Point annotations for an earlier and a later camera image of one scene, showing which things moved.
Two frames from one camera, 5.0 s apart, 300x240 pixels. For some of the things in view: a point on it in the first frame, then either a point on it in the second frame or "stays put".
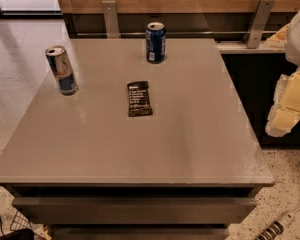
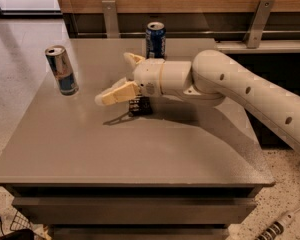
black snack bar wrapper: [139, 99] stays put
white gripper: [299, 41] → [148, 76]
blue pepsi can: [156, 43] stays put
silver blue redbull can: [62, 69] stays put
